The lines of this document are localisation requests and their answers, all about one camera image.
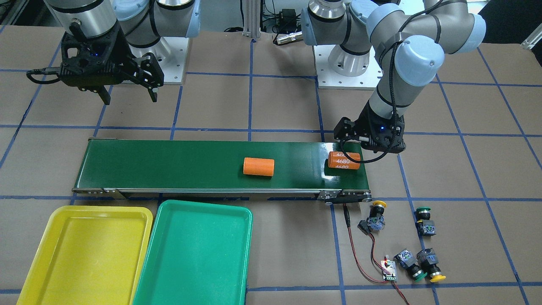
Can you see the yellow push button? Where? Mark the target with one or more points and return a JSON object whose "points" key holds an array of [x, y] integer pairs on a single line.
{"points": [[428, 261], [375, 219]]}

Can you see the green plastic tray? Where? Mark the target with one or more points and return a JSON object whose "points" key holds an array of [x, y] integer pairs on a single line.
{"points": [[198, 254]]}

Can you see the green push button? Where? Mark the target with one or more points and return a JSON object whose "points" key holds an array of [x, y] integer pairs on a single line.
{"points": [[408, 261], [425, 226]]}

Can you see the aluminium frame post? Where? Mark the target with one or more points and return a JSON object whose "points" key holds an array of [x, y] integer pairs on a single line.
{"points": [[252, 14]]}

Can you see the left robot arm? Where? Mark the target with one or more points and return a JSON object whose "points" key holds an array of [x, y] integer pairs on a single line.
{"points": [[409, 49]]}

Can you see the orange cylinder marked 4680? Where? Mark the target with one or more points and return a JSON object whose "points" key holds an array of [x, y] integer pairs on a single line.
{"points": [[337, 160]]}

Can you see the yellow push button at conveyor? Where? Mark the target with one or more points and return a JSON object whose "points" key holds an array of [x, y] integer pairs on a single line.
{"points": [[375, 219]]}

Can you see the green conveyor belt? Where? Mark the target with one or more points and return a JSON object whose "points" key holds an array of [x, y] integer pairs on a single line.
{"points": [[112, 167]]}

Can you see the yellow plastic tray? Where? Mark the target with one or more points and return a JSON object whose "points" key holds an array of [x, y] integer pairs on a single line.
{"points": [[89, 255]]}

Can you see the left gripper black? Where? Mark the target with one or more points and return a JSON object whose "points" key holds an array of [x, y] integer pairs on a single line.
{"points": [[365, 120]]}

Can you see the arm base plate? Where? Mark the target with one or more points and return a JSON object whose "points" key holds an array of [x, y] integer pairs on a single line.
{"points": [[337, 69], [172, 53]]}

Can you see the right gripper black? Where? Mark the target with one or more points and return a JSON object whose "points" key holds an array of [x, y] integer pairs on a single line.
{"points": [[124, 54]]}

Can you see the plain orange cylinder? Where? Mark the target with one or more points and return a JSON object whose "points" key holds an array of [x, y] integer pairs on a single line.
{"points": [[258, 166]]}

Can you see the small controller circuit board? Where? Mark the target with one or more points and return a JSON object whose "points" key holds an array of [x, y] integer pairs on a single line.
{"points": [[388, 269]]}

